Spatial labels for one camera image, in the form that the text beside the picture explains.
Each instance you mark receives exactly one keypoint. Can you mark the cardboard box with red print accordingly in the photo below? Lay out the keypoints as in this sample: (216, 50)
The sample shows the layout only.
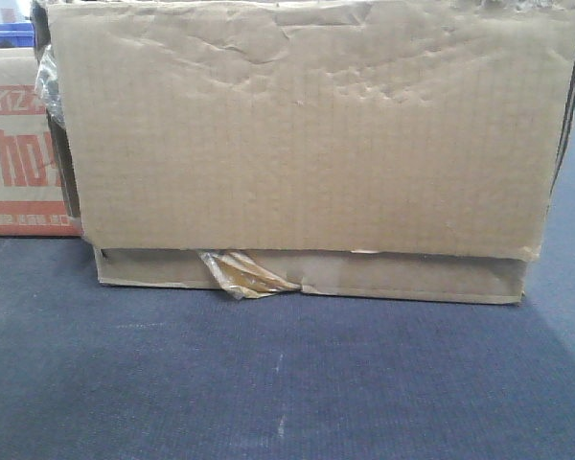
(31, 200)

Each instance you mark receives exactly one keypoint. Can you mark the blue plastic bin far left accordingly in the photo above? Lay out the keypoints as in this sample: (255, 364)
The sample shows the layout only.
(17, 35)

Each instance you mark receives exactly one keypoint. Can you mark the large plain cardboard box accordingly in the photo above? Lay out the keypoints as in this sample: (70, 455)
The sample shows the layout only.
(391, 149)

